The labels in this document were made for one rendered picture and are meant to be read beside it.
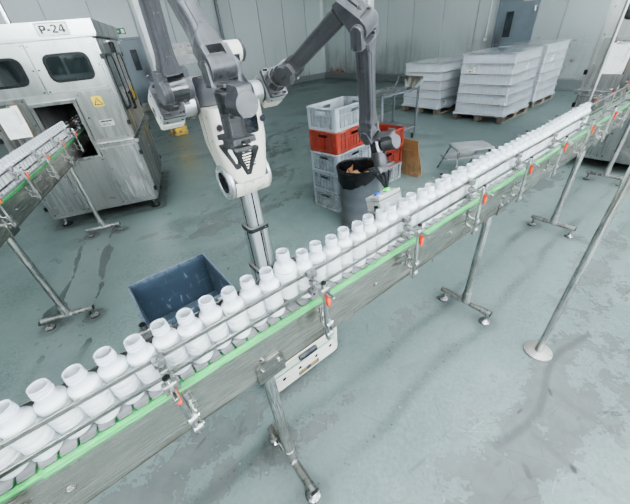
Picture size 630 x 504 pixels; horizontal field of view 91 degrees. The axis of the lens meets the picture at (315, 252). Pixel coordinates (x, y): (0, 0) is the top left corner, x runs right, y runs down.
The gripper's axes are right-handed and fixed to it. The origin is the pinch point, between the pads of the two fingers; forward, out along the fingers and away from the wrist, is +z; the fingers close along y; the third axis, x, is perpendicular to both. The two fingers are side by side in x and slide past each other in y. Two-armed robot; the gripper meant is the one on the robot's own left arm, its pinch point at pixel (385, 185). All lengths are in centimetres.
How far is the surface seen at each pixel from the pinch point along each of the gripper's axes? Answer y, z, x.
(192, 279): -82, 13, 45
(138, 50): 191, -457, 1087
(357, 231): -37.1, 5.2, -19.1
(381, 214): -25.1, 3.7, -19.4
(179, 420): -107, 31, -14
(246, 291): -79, 6, -18
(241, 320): -83, 12, -18
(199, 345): -95, 13, -18
